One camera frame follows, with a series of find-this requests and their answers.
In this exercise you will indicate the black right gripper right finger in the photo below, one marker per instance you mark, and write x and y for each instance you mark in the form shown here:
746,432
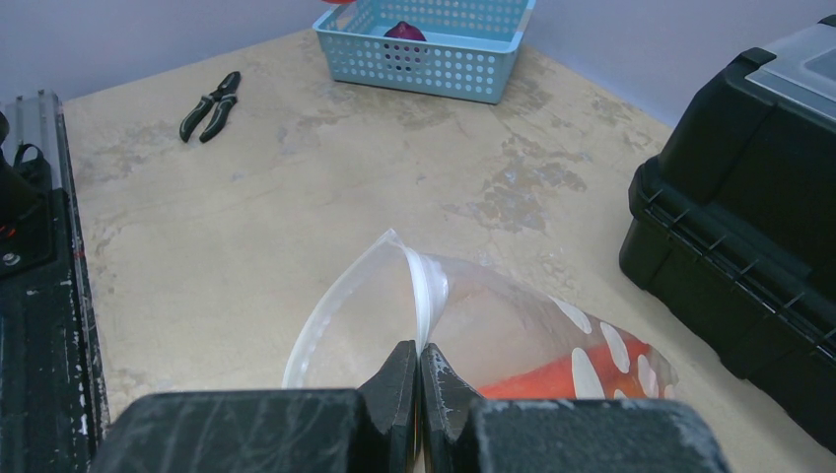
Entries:
465,432

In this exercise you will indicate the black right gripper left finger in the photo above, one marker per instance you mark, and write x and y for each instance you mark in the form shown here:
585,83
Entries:
371,428

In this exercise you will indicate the polka dot zip top bag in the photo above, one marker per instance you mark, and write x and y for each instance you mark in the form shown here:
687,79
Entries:
488,326

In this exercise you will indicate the orange fake carrot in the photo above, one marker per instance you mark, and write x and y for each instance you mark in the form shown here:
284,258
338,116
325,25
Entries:
585,373

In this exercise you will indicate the purple fake cabbage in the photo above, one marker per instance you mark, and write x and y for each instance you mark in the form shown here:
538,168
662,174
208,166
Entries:
403,30

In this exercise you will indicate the black plastic toolbox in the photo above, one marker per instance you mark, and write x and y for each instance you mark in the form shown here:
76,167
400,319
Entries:
734,222

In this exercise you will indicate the light blue perforated basket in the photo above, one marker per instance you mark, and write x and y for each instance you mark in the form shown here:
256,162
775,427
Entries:
470,51

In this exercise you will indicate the black handled pliers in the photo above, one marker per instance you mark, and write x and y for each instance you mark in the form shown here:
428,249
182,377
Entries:
220,102

